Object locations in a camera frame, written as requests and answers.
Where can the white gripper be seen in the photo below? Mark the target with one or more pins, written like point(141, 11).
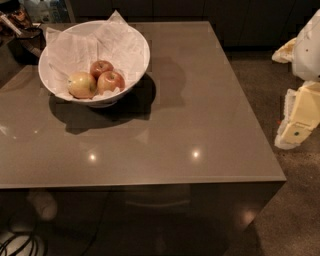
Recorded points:
point(308, 53)

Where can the red apple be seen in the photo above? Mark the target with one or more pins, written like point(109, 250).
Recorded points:
point(110, 81)
point(99, 67)

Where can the red apple back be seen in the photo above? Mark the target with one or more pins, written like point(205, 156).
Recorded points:
point(99, 67)

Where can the yellow-green apple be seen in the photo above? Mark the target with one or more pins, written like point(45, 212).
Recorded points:
point(82, 85)

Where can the white crumpled paper liner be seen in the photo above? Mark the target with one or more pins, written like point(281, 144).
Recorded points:
point(71, 50)

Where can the cluttered items top left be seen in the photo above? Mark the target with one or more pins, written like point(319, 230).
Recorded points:
point(24, 17)

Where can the dark bag with strap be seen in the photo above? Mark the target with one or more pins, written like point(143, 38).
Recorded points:
point(27, 48)

